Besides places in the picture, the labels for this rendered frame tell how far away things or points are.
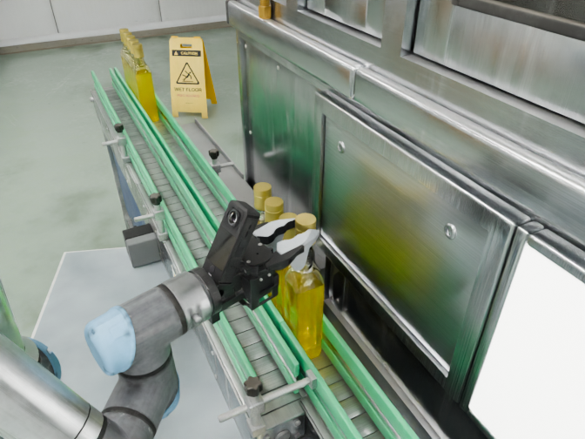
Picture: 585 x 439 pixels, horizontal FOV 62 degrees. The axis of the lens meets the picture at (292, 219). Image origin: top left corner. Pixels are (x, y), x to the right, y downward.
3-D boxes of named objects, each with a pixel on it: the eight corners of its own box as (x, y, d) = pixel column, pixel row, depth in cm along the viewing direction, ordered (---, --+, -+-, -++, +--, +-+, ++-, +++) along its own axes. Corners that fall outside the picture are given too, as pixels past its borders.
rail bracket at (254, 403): (317, 409, 85) (319, 363, 78) (225, 452, 79) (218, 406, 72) (308, 396, 87) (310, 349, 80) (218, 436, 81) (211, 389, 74)
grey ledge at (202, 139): (319, 298, 121) (320, 263, 115) (287, 310, 118) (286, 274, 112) (198, 144, 191) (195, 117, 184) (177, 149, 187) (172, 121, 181)
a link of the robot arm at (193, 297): (154, 273, 67) (186, 305, 62) (184, 259, 69) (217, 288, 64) (163, 313, 71) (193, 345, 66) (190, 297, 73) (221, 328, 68)
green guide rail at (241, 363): (261, 408, 85) (259, 380, 80) (256, 411, 85) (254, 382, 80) (97, 88, 213) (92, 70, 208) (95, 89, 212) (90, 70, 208)
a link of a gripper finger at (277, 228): (288, 236, 85) (252, 263, 79) (287, 207, 82) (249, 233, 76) (302, 243, 83) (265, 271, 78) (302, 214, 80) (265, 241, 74)
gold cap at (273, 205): (286, 223, 90) (286, 203, 88) (269, 228, 89) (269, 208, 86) (279, 213, 93) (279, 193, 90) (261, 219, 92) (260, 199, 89)
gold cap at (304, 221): (305, 231, 83) (305, 209, 80) (320, 240, 80) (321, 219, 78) (290, 239, 81) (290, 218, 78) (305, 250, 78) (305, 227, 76)
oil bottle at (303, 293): (322, 354, 95) (326, 272, 83) (297, 366, 93) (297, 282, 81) (307, 335, 99) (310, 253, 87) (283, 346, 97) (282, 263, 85)
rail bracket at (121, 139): (131, 164, 159) (124, 125, 151) (109, 169, 156) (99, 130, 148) (129, 158, 162) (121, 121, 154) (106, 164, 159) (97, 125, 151)
